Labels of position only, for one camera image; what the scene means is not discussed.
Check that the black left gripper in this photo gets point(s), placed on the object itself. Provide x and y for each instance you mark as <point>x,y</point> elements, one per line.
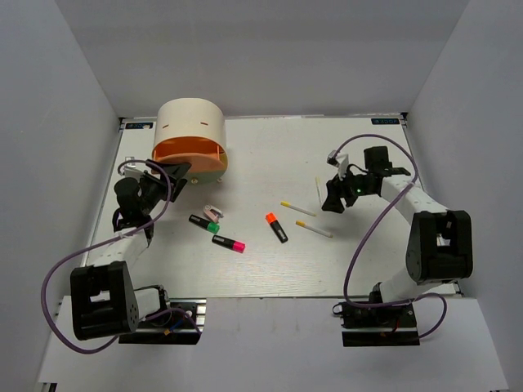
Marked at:
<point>176,171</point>

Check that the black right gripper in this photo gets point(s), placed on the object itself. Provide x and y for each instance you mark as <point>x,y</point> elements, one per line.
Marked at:
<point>337,189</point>

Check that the cream round drawer organizer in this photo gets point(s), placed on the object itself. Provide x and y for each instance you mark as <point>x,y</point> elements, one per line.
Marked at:
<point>192,130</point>

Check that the dark yellow cap white marker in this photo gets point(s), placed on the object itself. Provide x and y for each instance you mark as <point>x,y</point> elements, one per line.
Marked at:
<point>322,232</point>

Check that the bright yellow cap white marker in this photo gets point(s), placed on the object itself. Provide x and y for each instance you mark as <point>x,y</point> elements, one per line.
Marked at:
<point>297,209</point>

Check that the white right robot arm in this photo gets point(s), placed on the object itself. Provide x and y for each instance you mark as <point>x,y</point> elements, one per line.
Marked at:
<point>439,249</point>

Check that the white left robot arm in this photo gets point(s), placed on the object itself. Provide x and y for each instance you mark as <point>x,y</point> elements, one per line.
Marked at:
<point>103,300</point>

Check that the pale yellow cap white marker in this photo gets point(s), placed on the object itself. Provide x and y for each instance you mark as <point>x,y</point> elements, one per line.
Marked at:
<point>319,191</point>

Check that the pink correction tape dispenser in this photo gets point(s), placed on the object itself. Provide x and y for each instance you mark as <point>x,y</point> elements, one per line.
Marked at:
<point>212,213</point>

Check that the green cap black highlighter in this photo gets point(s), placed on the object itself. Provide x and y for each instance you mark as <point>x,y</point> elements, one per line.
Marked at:
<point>204,223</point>

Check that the orange cap black highlighter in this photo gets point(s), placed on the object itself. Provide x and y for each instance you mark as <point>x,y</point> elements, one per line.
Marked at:
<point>276,227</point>

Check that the pink cap black highlighter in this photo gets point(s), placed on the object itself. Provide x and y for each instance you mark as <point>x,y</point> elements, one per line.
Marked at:
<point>228,243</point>

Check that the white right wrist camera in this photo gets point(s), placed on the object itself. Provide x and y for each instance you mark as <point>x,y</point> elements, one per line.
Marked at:
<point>340,161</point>

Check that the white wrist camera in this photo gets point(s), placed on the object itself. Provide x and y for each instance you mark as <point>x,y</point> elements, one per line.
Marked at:
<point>340,161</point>
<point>128,169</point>

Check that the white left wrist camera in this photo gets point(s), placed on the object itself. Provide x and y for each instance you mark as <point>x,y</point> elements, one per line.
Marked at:
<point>128,169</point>

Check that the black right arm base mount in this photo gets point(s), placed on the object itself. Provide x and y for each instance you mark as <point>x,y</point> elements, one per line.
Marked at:
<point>381,327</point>

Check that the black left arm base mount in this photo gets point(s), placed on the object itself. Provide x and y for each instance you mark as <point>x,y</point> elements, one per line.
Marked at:
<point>174,328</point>

